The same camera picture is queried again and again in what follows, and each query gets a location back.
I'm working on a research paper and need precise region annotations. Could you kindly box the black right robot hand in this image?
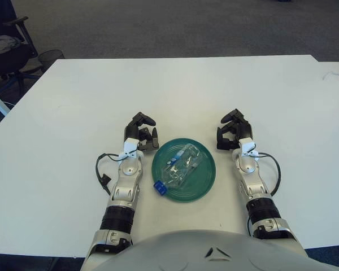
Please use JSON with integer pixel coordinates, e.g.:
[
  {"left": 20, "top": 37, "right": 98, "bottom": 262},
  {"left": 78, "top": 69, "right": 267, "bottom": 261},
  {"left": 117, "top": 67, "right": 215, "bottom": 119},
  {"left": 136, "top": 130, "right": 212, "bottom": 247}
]
[{"left": 216, "top": 108, "right": 254, "bottom": 151}]

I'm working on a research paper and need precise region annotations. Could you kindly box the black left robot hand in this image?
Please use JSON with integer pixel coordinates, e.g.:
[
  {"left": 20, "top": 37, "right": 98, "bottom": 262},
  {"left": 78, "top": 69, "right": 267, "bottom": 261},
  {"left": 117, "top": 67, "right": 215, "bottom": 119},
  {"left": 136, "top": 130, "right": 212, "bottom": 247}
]
[{"left": 123, "top": 111, "right": 160, "bottom": 155}]

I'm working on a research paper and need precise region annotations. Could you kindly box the clear bottle with blue cap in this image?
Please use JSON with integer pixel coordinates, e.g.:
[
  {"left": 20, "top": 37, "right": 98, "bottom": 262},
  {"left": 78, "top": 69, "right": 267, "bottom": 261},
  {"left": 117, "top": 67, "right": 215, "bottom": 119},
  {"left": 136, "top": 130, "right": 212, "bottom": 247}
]
[{"left": 153, "top": 142, "right": 201, "bottom": 196}]

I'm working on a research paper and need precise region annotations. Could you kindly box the green ribbed plate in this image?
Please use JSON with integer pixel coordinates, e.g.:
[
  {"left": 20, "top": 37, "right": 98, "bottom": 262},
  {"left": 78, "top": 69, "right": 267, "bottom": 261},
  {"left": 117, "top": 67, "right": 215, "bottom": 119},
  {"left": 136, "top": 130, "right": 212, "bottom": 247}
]
[{"left": 151, "top": 137, "right": 216, "bottom": 203}]

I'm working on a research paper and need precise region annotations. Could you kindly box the black mesh wastebasket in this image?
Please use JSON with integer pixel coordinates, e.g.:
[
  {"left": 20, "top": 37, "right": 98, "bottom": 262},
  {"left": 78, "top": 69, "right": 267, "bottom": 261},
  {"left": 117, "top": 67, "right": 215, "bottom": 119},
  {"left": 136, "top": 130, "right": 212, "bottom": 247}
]
[{"left": 37, "top": 49, "right": 65, "bottom": 71}]

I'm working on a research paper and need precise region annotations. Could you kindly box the silver robot torso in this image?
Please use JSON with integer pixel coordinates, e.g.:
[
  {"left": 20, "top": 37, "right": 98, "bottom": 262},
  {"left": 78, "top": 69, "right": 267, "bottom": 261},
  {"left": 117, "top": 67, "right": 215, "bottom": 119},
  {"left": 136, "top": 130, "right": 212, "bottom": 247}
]
[{"left": 81, "top": 230, "right": 314, "bottom": 271}]

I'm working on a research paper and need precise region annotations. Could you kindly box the black office chair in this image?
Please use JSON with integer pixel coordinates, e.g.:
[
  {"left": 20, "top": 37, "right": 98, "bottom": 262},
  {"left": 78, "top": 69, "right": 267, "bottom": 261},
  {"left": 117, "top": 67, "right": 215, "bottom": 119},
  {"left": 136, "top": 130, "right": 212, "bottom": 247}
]
[{"left": 0, "top": 0, "right": 43, "bottom": 88}]

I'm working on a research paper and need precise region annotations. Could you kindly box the grey cloth bundle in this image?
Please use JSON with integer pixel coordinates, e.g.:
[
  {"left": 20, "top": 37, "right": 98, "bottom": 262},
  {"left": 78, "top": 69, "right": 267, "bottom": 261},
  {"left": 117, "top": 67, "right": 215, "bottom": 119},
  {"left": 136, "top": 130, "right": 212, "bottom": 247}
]
[{"left": 0, "top": 36, "right": 20, "bottom": 56}]

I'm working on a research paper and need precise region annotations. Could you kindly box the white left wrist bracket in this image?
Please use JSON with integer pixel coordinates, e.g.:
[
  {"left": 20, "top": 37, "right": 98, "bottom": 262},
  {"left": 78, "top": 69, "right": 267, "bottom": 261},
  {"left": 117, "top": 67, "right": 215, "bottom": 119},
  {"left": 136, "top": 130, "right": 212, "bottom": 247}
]
[{"left": 119, "top": 137, "right": 144, "bottom": 159}]

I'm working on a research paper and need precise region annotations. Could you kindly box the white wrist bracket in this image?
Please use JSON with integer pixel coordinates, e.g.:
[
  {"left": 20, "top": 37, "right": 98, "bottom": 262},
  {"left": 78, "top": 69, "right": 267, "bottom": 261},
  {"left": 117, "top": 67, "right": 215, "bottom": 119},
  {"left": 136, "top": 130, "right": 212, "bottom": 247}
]
[
  {"left": 119, "top": 137, "right": 144, "bottom": 159},
  {"left": 239, "top": 138, "right": 260, "bottom": 159}
]

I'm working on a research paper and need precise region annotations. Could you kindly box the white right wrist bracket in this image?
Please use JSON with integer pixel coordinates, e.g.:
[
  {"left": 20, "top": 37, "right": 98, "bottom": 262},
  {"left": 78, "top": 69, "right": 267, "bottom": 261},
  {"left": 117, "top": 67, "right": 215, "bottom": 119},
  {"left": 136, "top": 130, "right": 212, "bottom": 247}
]
[{"left": 239, "top": 138, "right": 260, "bottom": 159}]

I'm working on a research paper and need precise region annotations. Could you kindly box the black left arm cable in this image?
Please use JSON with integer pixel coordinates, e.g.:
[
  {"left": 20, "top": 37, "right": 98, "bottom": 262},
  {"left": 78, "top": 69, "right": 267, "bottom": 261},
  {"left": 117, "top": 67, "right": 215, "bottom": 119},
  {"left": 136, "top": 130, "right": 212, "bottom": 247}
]
[{"left": 95, "top": 152, "right": 138, "bottom": 195}]

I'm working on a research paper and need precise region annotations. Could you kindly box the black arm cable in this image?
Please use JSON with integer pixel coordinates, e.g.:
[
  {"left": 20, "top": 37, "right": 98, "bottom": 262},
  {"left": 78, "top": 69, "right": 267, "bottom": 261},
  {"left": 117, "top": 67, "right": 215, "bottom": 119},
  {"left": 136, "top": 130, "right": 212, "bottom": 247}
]
[
  {"left": 254, "top": 152, "right": 281, "bottom": 196},
  {"left": 95, "top": 152, "right": 138, "bottom": 195}
]

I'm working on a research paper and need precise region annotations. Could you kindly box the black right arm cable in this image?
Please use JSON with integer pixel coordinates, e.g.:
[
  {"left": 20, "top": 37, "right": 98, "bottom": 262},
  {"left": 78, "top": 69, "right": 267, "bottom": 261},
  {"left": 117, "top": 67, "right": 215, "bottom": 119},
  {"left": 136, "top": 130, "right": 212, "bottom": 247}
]
[{"left": 254, "top": 152, "right": 281, "bottom": 196}]

